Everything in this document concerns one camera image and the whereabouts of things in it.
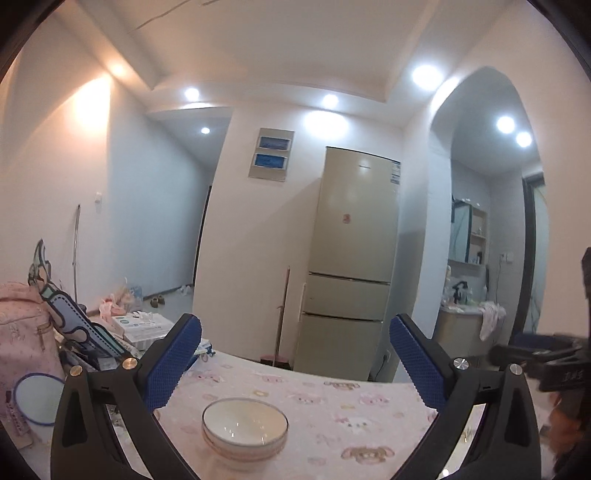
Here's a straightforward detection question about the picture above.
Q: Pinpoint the white bowl dark rim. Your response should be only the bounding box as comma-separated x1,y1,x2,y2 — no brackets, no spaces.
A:
201,398,290,447

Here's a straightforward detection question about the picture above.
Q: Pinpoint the pink strawberry bowl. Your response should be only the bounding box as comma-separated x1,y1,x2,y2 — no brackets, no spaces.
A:
202,431,287,462

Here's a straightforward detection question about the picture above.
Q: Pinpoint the right hand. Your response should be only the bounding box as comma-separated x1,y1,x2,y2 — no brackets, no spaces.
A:
546,405,590,479

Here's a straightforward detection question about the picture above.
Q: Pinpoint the white towel on vanity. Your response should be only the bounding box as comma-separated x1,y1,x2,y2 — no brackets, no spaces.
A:
479,301,507,341

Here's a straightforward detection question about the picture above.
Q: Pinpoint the bathroom vanity cabinet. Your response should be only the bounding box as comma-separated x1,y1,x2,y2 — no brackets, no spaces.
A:
433,306,491,358

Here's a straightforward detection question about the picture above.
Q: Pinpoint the stack of books and boxes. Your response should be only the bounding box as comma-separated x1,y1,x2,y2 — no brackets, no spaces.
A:
110,311,175,358

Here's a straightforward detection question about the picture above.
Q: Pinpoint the cartoon shaped blue bag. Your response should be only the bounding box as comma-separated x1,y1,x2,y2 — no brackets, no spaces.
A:
28,239,132,367

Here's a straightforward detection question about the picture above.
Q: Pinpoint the white enamel mug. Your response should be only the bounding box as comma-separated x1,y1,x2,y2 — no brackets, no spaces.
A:
13,373,64,427

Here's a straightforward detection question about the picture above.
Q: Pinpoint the pink fabric bag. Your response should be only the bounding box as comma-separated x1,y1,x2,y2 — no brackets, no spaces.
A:
0,281,66,416

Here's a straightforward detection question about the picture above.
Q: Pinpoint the bathroom mirror cabinet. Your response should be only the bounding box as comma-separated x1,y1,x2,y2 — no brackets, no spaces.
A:
449,200,488,265

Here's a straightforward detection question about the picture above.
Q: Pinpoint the pink cartoon tablecloth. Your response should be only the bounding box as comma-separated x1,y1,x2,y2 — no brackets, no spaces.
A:
155,352,437,479

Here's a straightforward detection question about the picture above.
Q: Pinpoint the beige three-door refrigerator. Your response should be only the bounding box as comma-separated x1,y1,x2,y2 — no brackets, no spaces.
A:
294,147,400,381

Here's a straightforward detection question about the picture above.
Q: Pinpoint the white mop pole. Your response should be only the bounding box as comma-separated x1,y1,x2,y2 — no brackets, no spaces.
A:
71,204,81,302

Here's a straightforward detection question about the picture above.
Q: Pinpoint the broom with wooden handle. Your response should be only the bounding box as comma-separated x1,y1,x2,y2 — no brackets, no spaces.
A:
259,267,291,369

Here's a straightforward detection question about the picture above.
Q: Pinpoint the grey wall electrical panel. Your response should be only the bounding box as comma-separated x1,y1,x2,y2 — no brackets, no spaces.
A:
249,128,294,182

